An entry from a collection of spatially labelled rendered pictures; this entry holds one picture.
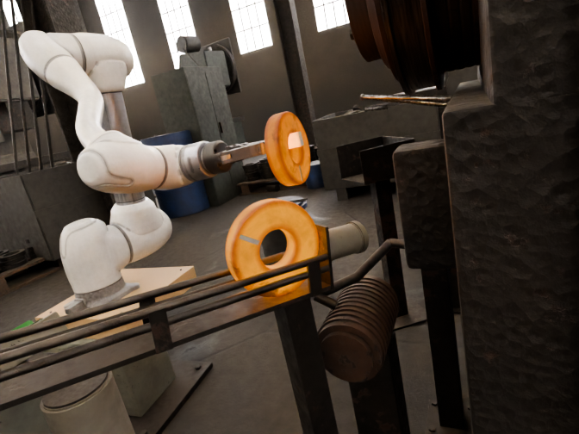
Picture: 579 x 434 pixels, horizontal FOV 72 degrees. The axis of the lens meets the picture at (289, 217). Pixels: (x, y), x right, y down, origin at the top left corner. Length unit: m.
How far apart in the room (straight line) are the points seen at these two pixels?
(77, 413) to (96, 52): 1.01
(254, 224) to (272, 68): 11.62
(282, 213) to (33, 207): 3.15
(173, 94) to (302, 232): 3.99
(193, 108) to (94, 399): 3.83
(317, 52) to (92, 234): 10.60
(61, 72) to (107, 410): 0.87
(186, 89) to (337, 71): 7.48
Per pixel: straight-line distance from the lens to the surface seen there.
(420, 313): 1.75
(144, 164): 0.90
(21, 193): 3.69
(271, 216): 0.61
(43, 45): 1.37
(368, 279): 0.88
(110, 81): 1.44
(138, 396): 1.55
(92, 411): 0.83
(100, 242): 1.41
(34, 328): 0.61
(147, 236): 1.50
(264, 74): 12.28
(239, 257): 0.60
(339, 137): 3.51
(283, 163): 0.79
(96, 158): 0.86
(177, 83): 4.51
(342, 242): 0.68
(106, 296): 1.44
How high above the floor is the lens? 0.92
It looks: 16 degrees down
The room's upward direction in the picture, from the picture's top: 12 degrees counter-clockwise
